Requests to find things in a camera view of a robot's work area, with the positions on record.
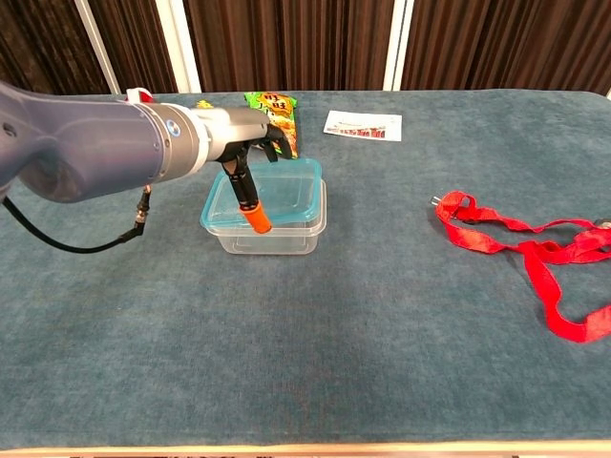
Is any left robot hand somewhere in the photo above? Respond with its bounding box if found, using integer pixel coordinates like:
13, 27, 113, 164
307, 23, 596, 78
207, 106, 293, 236

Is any blue plastic tray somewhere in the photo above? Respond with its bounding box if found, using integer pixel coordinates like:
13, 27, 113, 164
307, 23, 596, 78
200, 158, 324, 231

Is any clear plastic food container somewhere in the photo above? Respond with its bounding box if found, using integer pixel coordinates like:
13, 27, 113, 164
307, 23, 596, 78
205, 178, 328, 256

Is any green snack bag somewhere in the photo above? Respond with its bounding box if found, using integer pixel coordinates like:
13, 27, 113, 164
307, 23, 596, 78
243, 91, 301, 160

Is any dark brown pleated curtain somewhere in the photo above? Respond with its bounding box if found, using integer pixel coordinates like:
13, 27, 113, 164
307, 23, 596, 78
0, 0, 611, 96

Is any red ketchup bottle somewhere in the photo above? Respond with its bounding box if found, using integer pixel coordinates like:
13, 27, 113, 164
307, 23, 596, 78
124, 87, 157, 104

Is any white printed card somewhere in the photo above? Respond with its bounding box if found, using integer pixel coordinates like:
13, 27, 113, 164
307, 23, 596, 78
323, 110, 403, 143

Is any teal table mat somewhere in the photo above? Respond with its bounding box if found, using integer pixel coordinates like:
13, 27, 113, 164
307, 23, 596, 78
0, 89, 611, 450

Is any white frame post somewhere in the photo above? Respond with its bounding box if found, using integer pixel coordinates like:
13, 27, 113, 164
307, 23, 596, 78
382, 0, 414, 93
155, 0, 202, 94

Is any thin grey frame post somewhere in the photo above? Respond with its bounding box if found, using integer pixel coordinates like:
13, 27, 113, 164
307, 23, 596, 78
74, 0, 121, 94

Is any black left hand cable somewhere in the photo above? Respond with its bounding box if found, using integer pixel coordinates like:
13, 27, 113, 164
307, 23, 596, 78
2, 184, 154, 255

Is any red fabric strap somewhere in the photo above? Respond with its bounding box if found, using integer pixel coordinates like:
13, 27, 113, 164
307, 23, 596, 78
431, 190, 611, 344

